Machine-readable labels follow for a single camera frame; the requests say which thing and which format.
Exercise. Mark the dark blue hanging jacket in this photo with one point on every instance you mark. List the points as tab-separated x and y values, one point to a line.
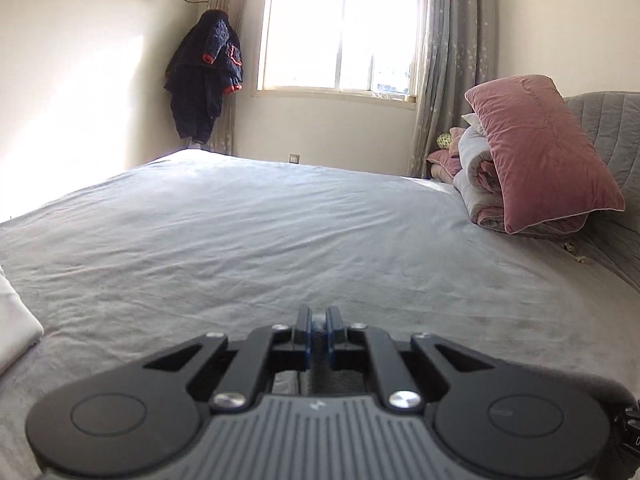
200	75

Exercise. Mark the small beaded trinket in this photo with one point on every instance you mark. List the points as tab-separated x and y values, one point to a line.
574	252

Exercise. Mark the grey quilted headboard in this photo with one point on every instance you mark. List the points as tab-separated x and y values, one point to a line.
612	130

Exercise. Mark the green patterned soft toy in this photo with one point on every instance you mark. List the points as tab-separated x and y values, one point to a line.
444	141

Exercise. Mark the small pink cushion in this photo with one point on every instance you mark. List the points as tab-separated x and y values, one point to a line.
445	165

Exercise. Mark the white folded cloth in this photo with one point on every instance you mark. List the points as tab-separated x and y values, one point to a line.
12	325

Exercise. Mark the folded grey pink quilt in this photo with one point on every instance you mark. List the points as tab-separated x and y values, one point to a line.
480	182

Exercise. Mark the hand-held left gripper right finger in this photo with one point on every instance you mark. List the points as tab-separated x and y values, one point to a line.
330	341

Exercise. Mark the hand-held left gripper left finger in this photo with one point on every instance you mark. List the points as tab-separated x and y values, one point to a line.
306	341

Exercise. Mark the pink velvet pillow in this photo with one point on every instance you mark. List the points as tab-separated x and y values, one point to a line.
545	155

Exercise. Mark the bed with grey sheet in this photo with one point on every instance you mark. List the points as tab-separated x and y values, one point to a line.
250	235

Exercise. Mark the window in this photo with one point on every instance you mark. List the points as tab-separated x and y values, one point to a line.
310	35

